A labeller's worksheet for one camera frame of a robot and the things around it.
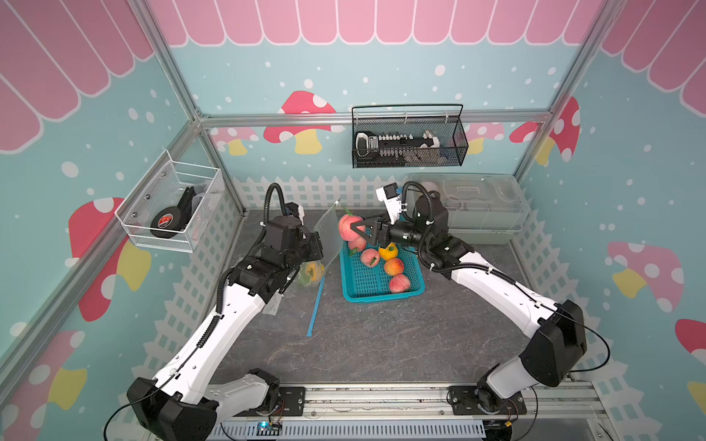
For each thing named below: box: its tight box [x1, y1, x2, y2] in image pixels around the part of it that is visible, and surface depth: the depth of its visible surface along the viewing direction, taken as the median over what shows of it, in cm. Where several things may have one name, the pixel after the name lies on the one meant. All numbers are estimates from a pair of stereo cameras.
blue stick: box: [307, 275, 327, 338], surface depth 94 cm
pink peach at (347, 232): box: [338, 214, 366, 243], surface depth 70 cm
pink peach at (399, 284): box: [389, 273, 411, 294], surface depth 93 cm
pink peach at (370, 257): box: [360, 248, 381, 268], surface depth 101 cm
